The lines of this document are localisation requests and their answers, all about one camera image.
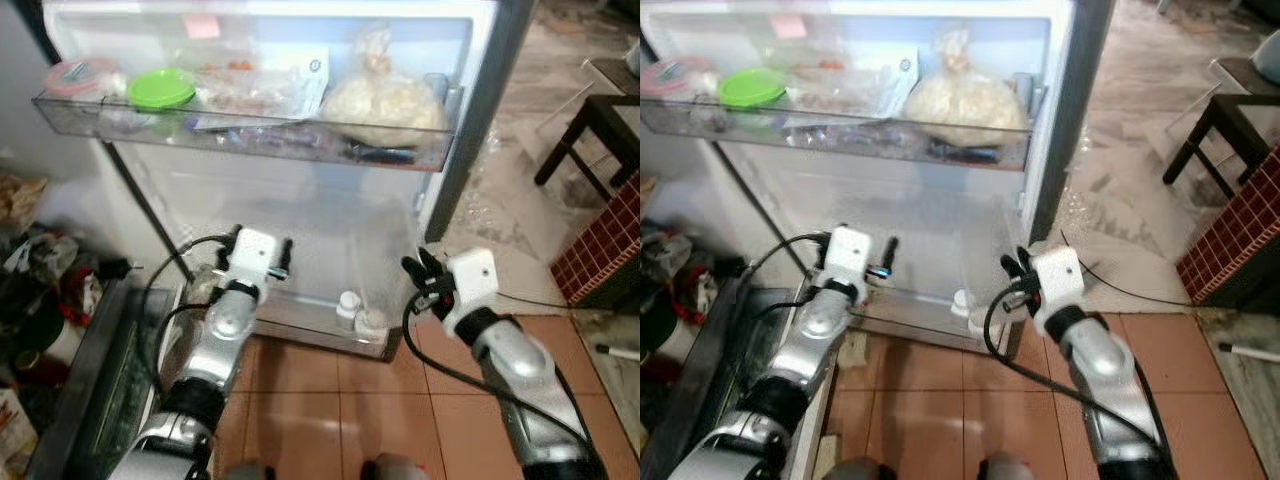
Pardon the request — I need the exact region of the white fridge door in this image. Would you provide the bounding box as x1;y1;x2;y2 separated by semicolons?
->
38;0;538;363
640;0;1116;356

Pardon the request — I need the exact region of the stainless steel fridge cabinet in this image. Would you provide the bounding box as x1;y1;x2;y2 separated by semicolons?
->
25;278;191;480
640;285;833;480

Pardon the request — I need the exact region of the short clear door shelf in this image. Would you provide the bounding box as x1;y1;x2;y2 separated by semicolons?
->
183;255;403;361
850;260;1001;353

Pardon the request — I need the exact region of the long clear door shelf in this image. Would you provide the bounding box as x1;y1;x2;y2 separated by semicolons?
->
32;85;467;173
640;80;1046;171

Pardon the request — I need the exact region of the flat black packet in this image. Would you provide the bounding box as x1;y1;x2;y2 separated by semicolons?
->
925;140;1001;165
345;143;418;166

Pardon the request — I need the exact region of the clear wrapped food package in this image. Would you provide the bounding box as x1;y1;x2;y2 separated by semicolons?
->
193;50;331;131
785;50;921;126

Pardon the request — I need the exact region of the red packet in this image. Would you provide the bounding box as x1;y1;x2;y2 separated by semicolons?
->
685;278;721;326
60;265;106;326

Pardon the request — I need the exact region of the container with green lid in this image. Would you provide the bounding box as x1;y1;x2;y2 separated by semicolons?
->
717;67;789;111
126;67;198;113

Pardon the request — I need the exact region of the plastic bag of white food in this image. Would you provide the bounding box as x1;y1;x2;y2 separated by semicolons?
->
900;28;1031;149
318;25;451;151

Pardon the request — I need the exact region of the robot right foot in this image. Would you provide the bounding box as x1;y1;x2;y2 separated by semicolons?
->
360;454;433;480
975;453;1041;480

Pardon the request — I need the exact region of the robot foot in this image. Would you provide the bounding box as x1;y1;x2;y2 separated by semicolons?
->
825;457;893;480
975;453;1041;480
360;454;433;480

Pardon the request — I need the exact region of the pile of plastic bags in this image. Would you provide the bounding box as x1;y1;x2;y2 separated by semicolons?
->
0;228;83;301
642;230;696;286

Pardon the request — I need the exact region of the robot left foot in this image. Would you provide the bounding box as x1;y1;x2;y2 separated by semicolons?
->
825;457;893;480

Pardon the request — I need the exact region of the dark wooden stool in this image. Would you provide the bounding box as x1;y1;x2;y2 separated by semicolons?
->
1162;55;1280;201
534;58;641;201

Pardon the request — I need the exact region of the container with pink lid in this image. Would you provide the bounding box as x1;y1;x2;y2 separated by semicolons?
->
640;57;721;101
43;57;128;103

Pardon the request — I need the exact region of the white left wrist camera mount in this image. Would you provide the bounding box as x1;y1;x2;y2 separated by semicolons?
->
822;226;874;293
230;227;281;293

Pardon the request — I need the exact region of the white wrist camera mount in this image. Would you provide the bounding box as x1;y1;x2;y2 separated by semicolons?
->
445;248;499;336
822;226;874;293
230;227;281;293
1030;246;1087;336

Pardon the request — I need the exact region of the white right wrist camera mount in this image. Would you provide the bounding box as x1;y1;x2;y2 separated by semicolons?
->
445;248;499;336
1030;246;1087;336

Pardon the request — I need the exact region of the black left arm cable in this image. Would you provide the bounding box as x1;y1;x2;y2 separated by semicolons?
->
137;235;236;401
738;232;836;331

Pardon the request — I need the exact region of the thin black wire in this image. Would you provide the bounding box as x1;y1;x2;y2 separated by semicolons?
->
496;291;573;310
1060;230;1193;307

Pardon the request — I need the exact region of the low red tiled wall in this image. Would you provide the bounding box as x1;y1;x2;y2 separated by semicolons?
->
550;175;641;309
1175;145;1280;306

